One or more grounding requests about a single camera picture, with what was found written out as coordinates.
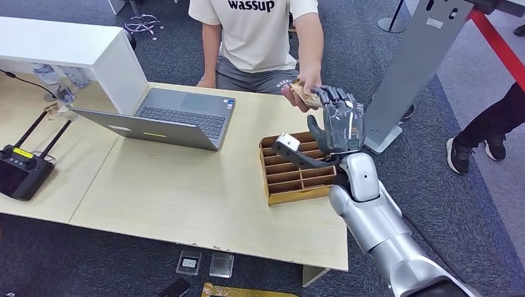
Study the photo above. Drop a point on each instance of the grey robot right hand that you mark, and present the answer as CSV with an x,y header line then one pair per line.
x,y
340,127

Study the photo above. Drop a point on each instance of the person's left forearm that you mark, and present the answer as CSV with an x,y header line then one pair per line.
x,y
309,45

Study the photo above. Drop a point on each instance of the grey laptop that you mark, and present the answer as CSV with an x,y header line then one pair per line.
x,y
184,110

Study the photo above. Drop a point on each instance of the pale wooden desk leg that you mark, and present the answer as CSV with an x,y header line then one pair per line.
x,y
313,275

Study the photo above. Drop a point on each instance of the person's right hand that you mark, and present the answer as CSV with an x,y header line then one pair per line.
x,y
207,83

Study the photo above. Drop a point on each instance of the small tan holder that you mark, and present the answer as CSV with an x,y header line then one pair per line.
x,y
51,110

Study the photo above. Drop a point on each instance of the clear plastic bottle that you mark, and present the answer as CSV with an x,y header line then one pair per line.
x,y
51,80
78,76

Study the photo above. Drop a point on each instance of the dark shoe with white sole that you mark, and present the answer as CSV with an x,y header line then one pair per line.
x,y
407,113

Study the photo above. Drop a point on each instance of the clear case with white insert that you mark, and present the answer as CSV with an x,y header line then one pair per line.
x,y
189,262

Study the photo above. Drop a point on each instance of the black phone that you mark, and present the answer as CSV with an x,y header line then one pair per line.
x,y
175,288

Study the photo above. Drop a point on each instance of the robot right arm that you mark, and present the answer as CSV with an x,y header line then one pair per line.
x,y
377,221

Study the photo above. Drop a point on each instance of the clear empty case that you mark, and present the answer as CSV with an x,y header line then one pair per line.
x,y
222,265

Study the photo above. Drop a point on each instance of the person's left hand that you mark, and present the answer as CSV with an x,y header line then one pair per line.
x,y
309,80

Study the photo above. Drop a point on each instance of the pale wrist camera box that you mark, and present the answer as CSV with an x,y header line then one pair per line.
x,y
288,141

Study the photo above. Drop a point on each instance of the gold foil sheet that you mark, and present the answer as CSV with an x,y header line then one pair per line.
x,y
238,292

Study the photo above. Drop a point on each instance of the black remote controller with antennas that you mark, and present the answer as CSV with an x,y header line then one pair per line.
x,y
20,172

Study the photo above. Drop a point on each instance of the silver kiosk stand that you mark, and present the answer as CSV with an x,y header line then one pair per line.
x,y
414,61

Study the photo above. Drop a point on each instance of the black stanchion pole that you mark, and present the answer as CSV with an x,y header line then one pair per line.
x,y
391,22

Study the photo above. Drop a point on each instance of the chrome office chair base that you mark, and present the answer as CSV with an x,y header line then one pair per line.
x,y
142,24

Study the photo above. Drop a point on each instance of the white desk shelf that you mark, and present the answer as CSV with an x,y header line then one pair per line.
x,y
61,41

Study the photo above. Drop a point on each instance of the person's right forearm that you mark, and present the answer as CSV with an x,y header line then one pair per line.
x,y
211,53

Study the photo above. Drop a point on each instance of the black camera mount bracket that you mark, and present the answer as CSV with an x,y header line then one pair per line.
x,y
303,160

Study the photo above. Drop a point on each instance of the red barrier tape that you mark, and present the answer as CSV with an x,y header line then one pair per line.
x,y
500,49

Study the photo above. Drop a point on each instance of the wooden slotted card organizer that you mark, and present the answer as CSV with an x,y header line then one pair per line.
x,y
287,180

